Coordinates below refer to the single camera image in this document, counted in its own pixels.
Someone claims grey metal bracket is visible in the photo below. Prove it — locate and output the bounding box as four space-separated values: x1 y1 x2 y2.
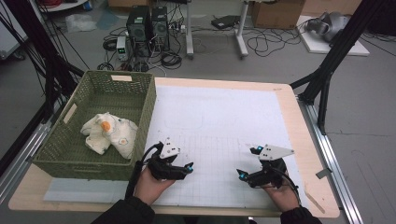
315 167 333 180

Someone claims cream printed cloth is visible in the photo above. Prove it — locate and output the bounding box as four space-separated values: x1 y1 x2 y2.
79 111 139 161

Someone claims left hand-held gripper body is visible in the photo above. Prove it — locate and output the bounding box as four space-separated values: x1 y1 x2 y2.
146 137 186 181

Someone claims black floor cable tangle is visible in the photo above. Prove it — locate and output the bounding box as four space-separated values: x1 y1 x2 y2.
247 27 303 58

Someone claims flat black device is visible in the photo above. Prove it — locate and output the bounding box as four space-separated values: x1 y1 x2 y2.
210 14 241 31

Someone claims black frame with cables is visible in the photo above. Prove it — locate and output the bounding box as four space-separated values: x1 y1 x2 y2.
0 0 85 122

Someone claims grey bench power supply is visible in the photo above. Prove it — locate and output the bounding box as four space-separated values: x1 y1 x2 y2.
116 35 130 62

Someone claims hand-held gripper black cable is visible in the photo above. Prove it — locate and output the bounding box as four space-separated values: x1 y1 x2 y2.
124 141 164 201
270 166 303 206

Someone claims wide black computer tower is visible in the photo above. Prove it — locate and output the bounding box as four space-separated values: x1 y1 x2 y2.
125 5 153 57

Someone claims grey helmet-shaped device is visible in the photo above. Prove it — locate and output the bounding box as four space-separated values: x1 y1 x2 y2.
304 11 351 43

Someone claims teal sheet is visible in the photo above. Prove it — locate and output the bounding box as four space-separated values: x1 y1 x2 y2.
95 10 120 31

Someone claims large cardboard box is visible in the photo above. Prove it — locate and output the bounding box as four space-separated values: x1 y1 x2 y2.
250 0 306 30

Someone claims white desk leg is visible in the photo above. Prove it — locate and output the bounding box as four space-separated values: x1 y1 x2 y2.
185 0 195 60
234 0 250 60

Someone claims black metal stand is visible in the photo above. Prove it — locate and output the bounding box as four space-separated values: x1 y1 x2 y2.
289 0 387 135

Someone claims white round table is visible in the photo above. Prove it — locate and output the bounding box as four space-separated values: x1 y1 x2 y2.
36 0 90 13

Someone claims aluminium rail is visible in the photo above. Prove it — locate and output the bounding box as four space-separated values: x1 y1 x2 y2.
297 96 364 224
0 102 68 203

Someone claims right hand-held gripper black cable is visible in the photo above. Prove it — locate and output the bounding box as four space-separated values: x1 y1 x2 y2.
270 166 303 206

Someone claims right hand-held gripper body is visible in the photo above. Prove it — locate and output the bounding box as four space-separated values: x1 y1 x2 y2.
247 144 295 189

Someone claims white floor board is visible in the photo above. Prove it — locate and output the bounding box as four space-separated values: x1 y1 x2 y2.
295 15 371 57

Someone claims person's right hand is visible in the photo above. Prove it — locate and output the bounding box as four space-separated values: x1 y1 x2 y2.
262 181 302 213

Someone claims white grid mat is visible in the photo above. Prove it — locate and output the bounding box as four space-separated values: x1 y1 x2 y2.
43 85 309 210

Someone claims narrow black computer tower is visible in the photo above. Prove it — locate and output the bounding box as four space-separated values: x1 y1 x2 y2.
150 6 171 52

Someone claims clear plastic bag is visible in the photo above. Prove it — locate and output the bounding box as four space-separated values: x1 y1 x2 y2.
64 12 98 34

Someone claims person's left hand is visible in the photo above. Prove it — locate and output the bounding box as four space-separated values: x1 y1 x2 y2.
134 166 177 206

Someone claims coiled black cable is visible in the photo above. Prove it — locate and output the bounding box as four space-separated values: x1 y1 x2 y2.
102 36 118 52
160 50 183 70

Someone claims green woven basket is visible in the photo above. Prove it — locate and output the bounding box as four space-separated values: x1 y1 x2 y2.
32 69 158 182

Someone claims left hand-held gripper black cable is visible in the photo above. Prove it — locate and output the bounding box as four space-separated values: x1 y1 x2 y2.
124 141 164 201

